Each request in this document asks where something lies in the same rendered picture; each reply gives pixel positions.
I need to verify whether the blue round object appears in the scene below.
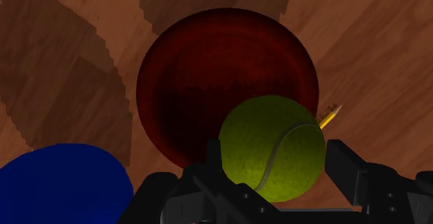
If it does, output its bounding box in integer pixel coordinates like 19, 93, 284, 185
0, 143, 135, 224

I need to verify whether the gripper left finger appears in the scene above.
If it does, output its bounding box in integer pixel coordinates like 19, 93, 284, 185
117, 139, 282, 224

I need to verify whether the dark red bowl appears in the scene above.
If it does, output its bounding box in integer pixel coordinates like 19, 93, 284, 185
135, 7, 320, 169

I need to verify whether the yellow pencil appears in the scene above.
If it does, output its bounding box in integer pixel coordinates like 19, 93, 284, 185
319, 104, 343, 130

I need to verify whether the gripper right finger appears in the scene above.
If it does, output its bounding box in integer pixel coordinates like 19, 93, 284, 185
324, 139, 433, 224

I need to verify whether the yellow-green tennis ball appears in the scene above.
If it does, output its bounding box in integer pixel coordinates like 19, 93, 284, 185
218, 95, 327, 203

